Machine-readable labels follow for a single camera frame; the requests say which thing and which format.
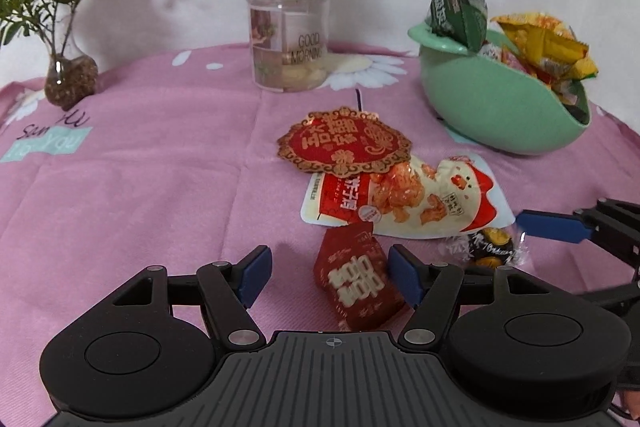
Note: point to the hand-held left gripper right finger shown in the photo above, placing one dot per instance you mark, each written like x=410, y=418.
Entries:
x=405, y=277

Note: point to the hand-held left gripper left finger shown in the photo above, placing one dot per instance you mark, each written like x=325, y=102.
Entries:
x=255, y=277

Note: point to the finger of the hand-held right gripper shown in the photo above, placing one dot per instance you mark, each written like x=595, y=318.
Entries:
x=625, y=296
x=550, y=224

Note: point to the small red gold-lettered packet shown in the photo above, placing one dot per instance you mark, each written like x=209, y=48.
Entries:
x=357, y=282

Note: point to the chocolate candy clear wrapper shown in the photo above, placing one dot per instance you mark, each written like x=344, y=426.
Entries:
x=492, y=247

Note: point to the shrimp-print snack packet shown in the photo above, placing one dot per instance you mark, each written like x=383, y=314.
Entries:
x=415, y=202

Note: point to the green bowl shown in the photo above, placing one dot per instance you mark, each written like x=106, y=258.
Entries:
x=490, y=107

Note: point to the red round ornate packet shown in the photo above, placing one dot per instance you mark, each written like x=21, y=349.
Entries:
x=345, y=142

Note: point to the yellow snack packet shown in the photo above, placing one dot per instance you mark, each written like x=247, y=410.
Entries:
x=540, y=44

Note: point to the green triangular snack packet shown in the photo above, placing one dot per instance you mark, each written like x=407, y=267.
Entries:
x=457, y=7

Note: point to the pink floral tablecloth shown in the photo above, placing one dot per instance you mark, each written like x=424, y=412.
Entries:
x=150, y=182

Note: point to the plant in clear plastic cup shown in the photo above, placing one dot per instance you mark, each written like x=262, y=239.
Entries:
x=290, y=57

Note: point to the leafy plant in glass vase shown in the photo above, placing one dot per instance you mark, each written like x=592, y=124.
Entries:
x=70, y=82

